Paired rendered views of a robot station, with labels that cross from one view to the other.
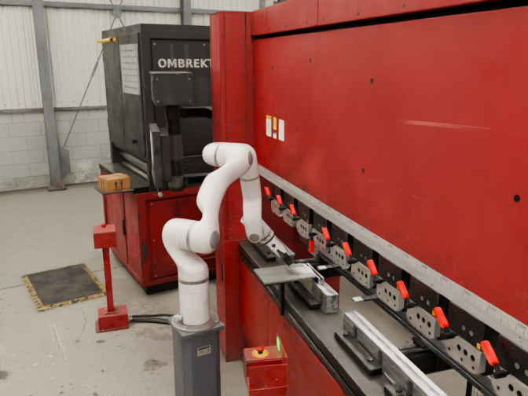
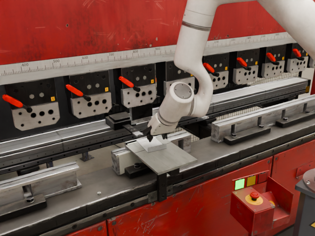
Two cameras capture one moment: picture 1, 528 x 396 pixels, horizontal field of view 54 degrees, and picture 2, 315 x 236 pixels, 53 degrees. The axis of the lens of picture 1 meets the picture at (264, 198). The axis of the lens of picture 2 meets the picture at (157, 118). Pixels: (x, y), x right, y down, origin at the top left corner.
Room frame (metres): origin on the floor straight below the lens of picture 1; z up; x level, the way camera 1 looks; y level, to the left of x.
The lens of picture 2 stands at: (2.67, 1.01, 1.60)
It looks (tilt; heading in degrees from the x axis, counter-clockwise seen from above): 22 degrees down; 257
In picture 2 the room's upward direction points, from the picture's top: 1 degrees counter-clockwise
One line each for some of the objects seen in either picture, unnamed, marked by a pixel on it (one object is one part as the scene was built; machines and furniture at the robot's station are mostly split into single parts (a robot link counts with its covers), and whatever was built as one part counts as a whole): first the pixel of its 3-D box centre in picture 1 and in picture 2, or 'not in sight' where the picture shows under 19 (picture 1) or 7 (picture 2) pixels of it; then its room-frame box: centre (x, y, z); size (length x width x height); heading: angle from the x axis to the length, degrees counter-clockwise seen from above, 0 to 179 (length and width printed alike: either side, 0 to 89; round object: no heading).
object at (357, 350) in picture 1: (357, 351); (247, 134); (1.86, -0.37, 0.89); 0.30 x 0.05 x 0.03; 18
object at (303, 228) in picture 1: (309, 218); (134, 83); (2.48, -0.23, 1.26); 0.15 x 0.09 x 0.17; 18
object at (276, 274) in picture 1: (284, 273); (160, 153); (2.41, -0.10, 1.00); 0.26 x 0.18 x 0.01; 108
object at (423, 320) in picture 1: (432, 306); (293, 55); (1.53, -0.54, 1.26); 0.15 x 0.09 x 0.17; 18
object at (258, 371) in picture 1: (264, 364); (260, 201); (1.99, 0.00, 0.75); 0.20 x 0.16 x 0.18; 10
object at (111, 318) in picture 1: (108, 276); not in sight; (3.72, 1.20, 0.41); 0.25 x 0.20 x 0.83; 108
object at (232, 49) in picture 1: (278, 192); not in sight; (3.44, -0.10, 1.15); 0.85 x 0.25 x 2.30; 108
